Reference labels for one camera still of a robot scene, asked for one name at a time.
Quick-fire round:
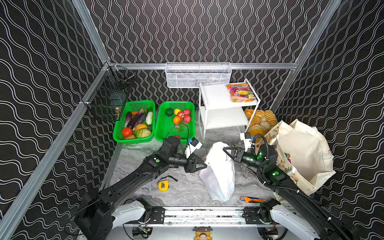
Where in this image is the red tomato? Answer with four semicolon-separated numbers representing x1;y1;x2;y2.
122;127;134;138

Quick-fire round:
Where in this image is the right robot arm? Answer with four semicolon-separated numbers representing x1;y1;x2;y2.
223;144;360;240

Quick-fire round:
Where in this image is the purple eggplant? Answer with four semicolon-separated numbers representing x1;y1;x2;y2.
124;112;132;128

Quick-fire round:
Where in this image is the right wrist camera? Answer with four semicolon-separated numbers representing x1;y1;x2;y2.
240;133;254;152

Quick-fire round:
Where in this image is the cartoon figure toy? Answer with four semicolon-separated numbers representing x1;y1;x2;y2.
193;226;213;240

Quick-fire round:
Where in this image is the white plastic grocery bag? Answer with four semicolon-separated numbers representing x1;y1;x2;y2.
199;142;235;202

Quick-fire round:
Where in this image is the right green basket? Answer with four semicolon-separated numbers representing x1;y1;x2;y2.
154;101;196;145

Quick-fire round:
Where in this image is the green basket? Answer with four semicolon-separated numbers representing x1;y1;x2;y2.
113;100;156;145
154;101;196;145

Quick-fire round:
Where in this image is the metal base rail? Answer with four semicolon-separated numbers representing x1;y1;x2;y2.
119;205;313;227

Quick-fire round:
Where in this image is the cream canvas tote bag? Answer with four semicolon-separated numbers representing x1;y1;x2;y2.
264;119;336;195

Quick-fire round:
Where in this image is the red apple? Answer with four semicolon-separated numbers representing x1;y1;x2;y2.
184;115;192;123

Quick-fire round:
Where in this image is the orange snack bag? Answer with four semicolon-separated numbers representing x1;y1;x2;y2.
226;83;256;103

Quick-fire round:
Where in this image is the yellow tape measure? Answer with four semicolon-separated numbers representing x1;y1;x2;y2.
158;176;178;192

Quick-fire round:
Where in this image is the left green basket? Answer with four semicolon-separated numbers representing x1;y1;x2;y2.
113;100;156;145

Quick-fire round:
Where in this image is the white wire basket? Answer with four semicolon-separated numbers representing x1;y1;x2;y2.
165;62;232;89

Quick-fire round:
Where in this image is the large round bread loaf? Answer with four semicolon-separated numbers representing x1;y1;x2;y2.
247;125;268;136

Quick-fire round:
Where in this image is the orange fruit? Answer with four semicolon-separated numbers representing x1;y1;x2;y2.
173;116;182;125

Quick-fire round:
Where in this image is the white bread tray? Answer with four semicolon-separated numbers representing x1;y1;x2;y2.
244;109;278;137

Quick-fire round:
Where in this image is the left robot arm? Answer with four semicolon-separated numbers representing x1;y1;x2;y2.
75;136;207;240

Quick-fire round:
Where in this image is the black wire basket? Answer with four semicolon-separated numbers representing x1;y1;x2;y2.
85;65;137;123

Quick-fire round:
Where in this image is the orange utility knife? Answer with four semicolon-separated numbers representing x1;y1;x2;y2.
240;196;263;203

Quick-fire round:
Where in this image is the white two-tier shelf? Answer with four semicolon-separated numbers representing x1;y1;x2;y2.
199;79;261;142

